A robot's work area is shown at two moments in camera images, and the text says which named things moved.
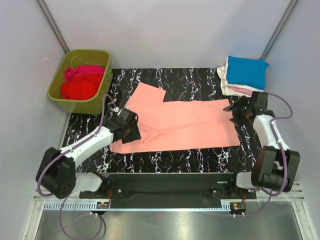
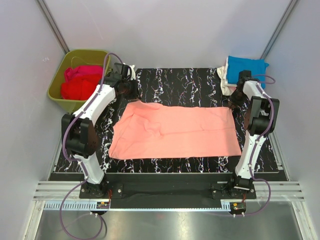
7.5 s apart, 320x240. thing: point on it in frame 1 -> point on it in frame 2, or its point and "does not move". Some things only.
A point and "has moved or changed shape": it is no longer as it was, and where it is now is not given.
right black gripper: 241,102 -> 233,103
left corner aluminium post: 52,25 does not move
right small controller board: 238,206 does not move
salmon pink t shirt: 168,125 has moved or changed shape
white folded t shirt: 242,87 does not move
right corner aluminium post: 275,34 does not move
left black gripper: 135,135 -> 135,94
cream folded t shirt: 225,89 does not move
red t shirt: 83,87 does not move
